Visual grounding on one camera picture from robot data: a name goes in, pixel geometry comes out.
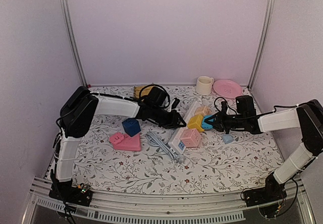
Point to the pink cube socket adapter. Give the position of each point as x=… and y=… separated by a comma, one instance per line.
x=191, y=138

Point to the aluminium frame post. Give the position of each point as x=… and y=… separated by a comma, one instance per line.
x=261, y=46
x=72, y=41

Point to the white power strip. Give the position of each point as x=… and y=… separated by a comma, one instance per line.
x=175, y=143

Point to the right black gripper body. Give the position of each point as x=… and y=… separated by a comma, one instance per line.
x=232, y=122

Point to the dark blue cube adapter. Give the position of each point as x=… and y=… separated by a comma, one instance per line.
x=131, y=126

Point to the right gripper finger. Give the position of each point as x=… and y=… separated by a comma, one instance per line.
x=217, y=117
x=218, y=127

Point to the beige cube socket adapter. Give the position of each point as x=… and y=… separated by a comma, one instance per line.
x=203, y=110

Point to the pink triangular power strip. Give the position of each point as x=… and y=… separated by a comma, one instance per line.
x=124, y=142

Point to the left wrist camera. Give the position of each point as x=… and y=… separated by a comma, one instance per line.
x=158, y=96

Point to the light blue plug adapter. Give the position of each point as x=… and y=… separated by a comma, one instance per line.
x=227, y=138

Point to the right aluminium frame post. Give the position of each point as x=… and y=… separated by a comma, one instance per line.
x=261, y=46

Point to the left aluminium frame post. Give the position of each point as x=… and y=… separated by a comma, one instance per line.
x=72, y=41

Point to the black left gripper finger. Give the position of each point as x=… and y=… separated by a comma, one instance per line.
x=177, y=119
x=173, y=126

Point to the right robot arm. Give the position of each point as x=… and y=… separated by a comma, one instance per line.
x=290, y=143

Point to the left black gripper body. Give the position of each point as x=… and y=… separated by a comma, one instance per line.
x=163, y=119

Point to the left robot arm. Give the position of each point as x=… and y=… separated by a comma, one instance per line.
x=77, y=113

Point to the woven bamboo tray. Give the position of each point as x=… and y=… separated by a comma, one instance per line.
x=136, y=90

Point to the front aluminium rail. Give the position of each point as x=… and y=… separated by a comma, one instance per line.
x=226, y=207

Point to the floral tablecloth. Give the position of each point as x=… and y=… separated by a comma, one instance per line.
x=103, y=168

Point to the bright blue plug adapter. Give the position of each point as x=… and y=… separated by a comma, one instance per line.
x=206, y=126

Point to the pink plate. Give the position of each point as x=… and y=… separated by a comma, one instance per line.
x=227, y=88

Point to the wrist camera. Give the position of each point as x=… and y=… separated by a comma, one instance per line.
x=158, y=96
x=245, y=105

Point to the cream ceramic mug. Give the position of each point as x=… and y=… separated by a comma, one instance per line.
x=204, y=85

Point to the yellow cube socket adapter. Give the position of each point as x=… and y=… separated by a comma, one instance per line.
x=195, y=122

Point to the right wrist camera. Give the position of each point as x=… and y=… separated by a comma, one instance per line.
x=245, y=105

